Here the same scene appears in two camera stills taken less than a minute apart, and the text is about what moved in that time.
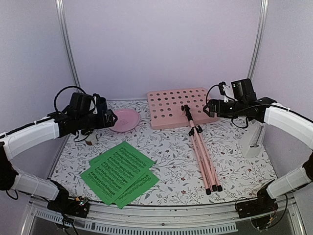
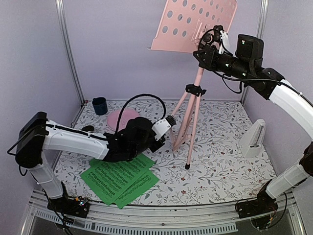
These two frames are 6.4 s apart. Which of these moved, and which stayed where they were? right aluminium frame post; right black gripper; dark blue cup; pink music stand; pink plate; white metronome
Moved: pink music stand; right black gripper
Stayed: pink plate; dark blue cup; right aluminium frame post; white metronome
